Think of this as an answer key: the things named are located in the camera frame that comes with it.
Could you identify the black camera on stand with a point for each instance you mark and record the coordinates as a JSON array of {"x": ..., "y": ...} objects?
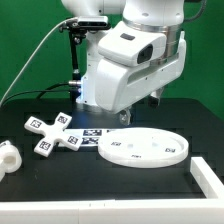
[{"x": 77, "y": 28}]

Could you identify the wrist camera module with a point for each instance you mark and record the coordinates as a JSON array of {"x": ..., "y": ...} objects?
[{"x": 131, "y": 47}]

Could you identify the white marker sheet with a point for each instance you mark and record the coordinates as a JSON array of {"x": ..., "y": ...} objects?
[{"x": 89, "y": 137}]

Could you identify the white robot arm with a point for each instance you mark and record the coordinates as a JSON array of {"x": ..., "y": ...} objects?
[{"x": 156, "y": 16}]

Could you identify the white L-shaped border fence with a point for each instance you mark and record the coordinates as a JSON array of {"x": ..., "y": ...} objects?
[{"x": 209, "y": 210}]

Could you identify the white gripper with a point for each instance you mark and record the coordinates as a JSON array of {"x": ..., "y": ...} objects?
[{"x": 118, "y": 87}]

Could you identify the white round table top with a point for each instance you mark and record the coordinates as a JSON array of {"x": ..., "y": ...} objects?
[{"x": 143, "y": 147}]

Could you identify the white cross-shaped table base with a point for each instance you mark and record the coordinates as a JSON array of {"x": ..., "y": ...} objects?
[{"x": 53, "y": 134}]

